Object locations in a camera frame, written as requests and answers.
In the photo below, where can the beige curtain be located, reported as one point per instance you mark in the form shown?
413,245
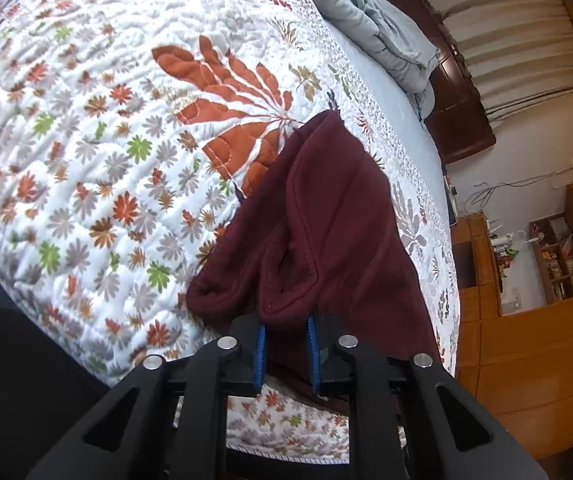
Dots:
518,52

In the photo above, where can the maroon pants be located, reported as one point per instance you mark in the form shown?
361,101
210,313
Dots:
317,234

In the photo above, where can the dark wooden headboard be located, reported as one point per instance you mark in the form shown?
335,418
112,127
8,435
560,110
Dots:
458,123

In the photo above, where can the wooden dresser cabinet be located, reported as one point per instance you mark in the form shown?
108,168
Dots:
519,366

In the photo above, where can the light blue blanket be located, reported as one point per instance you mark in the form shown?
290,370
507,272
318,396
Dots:
395,60

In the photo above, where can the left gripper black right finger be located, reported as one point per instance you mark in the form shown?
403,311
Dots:
409,419

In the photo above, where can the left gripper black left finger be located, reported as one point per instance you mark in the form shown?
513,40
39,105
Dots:
166,419

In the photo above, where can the floral white quilt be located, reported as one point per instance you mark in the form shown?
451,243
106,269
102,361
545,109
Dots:
129,131

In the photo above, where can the wooden wall shelf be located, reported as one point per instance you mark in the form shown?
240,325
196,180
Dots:
552,241

